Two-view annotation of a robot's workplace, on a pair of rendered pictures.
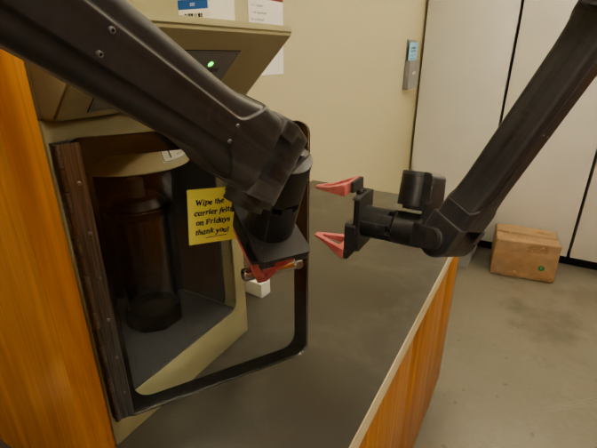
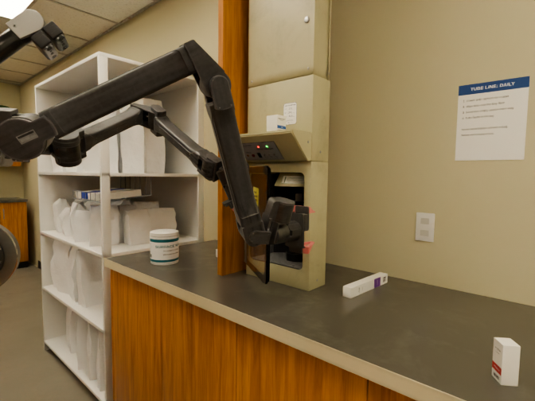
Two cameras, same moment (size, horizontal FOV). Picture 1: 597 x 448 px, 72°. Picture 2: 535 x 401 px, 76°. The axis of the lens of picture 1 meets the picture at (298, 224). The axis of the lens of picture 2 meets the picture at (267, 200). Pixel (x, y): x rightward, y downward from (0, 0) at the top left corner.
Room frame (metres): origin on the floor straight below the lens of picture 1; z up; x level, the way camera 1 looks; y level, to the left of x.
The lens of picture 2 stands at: (0.80, -1.12, 1.36)
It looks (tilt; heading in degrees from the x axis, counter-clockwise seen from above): 4 degrees down; 102
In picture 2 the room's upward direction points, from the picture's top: 1 degrees clockwise
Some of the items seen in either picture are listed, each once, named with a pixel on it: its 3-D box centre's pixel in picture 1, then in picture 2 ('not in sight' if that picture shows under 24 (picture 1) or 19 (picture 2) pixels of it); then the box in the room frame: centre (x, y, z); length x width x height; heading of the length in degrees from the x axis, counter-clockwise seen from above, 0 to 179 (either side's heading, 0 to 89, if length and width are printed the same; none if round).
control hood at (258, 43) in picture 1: (187, 66); (267, 147); (0.54, 0.14, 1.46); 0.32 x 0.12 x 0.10; 150
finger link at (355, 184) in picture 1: (338, 196); (304, 216); (0.71, -0.07, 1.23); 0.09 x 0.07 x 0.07; 60
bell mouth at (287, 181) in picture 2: not in sight; (296, 179); (0.64, 0.26, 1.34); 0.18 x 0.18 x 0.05
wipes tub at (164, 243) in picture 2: not in sight; (164, 246); (0.01, 0.36, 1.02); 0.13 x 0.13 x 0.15
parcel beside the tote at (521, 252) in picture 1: (522, 251); not in sight; (2.68, -1.63, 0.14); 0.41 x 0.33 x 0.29; 66
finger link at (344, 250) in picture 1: (338, 232); (304, 239); (0.71, -0.07, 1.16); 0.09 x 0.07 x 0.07; 60
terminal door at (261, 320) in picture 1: (213, 271); (255, 220); (0.51, 0.12, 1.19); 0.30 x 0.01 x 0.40; 118
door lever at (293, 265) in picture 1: (269, 262); not in sight; (0.52, 0.04, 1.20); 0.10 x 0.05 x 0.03; 118
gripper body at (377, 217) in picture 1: (375, 221); (290, 231); (0.67, -0.14, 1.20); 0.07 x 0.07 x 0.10; 60
